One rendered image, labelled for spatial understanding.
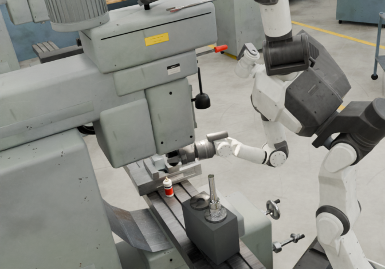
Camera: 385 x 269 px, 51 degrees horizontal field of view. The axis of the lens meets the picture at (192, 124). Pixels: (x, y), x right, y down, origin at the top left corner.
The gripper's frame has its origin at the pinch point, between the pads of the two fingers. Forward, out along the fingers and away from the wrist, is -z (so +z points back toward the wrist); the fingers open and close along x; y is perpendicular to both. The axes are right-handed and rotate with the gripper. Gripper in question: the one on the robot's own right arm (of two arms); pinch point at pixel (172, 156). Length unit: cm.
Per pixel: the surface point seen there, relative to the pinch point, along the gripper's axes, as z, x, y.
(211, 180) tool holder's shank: 10.2, 35.0, -8.6
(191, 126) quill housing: 9.2, 7.9, -17.7
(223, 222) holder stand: 11.9, 38.7, 9.3
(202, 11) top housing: 19, 9, -64
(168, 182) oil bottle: -3.6, -7.8, 19.4
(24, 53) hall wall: -194, -620, 108
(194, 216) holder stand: 2.3, 30.5, 10.3
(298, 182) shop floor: 110, -109, 123
